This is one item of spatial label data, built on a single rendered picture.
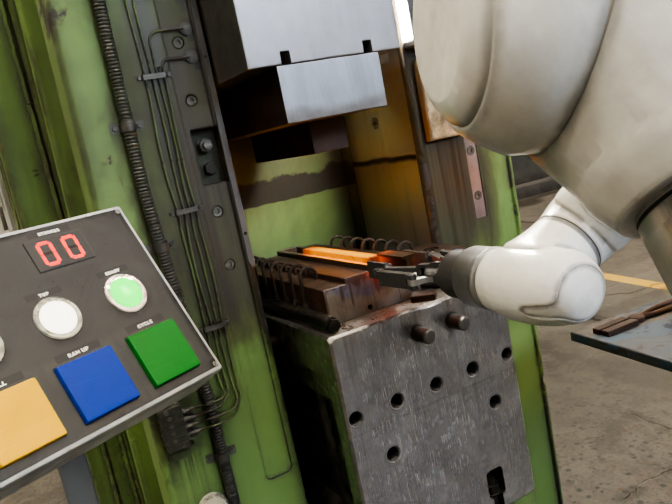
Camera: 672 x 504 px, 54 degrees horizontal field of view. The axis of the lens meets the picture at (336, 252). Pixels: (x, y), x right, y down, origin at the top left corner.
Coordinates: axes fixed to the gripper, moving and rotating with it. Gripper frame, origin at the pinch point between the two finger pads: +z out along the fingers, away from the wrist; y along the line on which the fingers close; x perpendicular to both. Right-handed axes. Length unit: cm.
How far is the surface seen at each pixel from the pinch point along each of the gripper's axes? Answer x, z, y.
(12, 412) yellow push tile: 2, -19, -62
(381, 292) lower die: -5.4, 5.1, -1.1
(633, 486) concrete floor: -100, 37, 93
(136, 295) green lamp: 8.5, -6.5, -44.9
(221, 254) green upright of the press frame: 6.9, 19.6, -24.2
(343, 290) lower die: -2.8, 5.1, -8.6
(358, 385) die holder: -17.8, -0.9, -12.4
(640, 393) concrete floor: -100, 76, 148
